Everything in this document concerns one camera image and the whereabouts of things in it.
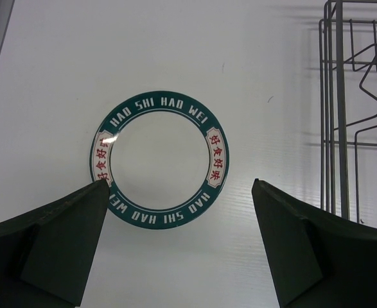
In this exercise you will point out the green rimmed white plate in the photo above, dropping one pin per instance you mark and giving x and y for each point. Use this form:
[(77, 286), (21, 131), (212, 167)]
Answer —
[(164, 156)]

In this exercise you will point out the grey wire dish rack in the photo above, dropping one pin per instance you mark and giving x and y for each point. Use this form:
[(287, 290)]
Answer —
[(347, 34)]

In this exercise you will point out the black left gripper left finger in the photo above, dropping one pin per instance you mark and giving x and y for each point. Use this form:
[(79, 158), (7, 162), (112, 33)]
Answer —
[(46, 254)]

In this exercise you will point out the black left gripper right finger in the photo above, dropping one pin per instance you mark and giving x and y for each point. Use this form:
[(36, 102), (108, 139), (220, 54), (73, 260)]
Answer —
[(316, 259)]

